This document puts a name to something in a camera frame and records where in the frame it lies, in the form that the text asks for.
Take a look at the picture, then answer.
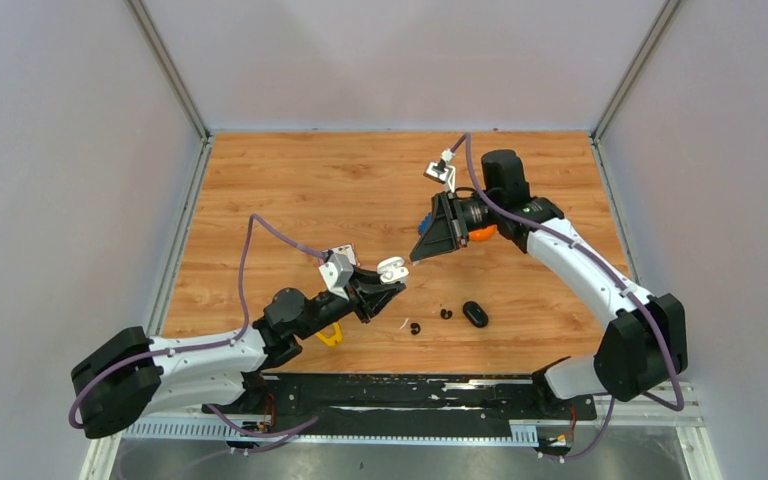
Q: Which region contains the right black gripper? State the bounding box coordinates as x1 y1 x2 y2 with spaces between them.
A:
408 191 500 262

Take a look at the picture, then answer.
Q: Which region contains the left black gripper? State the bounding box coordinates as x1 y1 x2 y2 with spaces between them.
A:
296 263 407 341

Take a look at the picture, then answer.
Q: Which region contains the white earbud charging case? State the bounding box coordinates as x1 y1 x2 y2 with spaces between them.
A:
376 256 409 284

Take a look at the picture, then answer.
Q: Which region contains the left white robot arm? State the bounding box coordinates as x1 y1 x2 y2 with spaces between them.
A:
68 262 409 439

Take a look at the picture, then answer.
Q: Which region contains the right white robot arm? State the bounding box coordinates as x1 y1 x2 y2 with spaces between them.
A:
410 149 687 418

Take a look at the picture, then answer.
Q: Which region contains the black earbud case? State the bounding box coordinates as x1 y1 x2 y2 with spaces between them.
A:
462 301 489 328

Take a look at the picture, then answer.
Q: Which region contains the blue toy brick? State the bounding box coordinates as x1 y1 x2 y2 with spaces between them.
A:
417 212 433 236

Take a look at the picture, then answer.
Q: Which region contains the pink snack packet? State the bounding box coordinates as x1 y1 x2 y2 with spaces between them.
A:
331 244 356 262

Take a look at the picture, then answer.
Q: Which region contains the yellow triangular plastic piece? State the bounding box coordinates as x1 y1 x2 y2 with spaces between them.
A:
315 322 344 348

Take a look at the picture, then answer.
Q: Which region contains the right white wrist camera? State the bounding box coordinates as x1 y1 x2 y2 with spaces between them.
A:
423 149 456 192

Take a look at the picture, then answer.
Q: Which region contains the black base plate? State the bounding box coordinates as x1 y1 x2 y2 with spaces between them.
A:
218 372 597 438

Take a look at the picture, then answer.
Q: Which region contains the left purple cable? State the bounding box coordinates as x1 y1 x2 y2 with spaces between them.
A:
67 213 332 458

